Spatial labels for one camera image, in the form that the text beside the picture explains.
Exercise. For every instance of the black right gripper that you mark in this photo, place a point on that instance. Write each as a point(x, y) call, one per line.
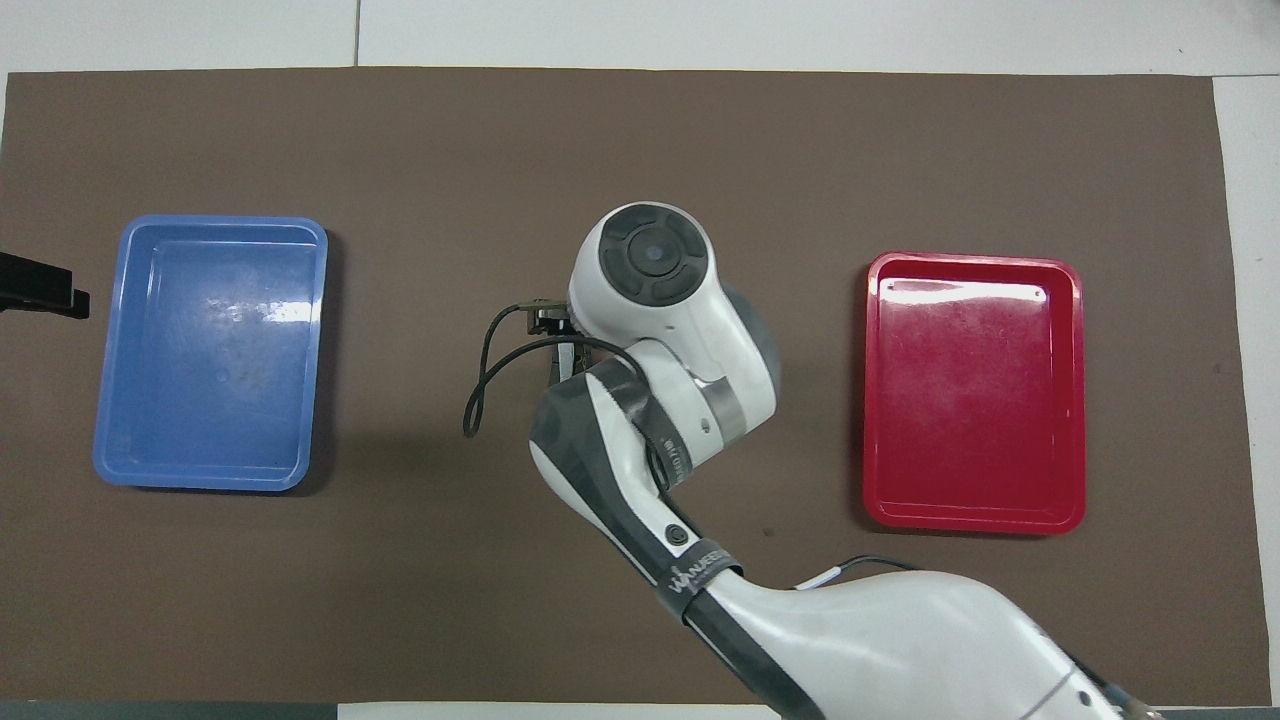
point(550, 318)

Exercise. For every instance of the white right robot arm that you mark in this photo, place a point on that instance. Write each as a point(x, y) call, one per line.
point(900, 640)

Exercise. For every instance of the blue plastic tray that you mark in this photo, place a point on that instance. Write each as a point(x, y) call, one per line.
point(210, 360)

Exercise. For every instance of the brown table mat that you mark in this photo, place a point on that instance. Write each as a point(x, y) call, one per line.
point(400, 580)

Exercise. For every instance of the red plastic tray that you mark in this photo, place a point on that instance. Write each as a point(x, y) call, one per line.
point(975, 400)

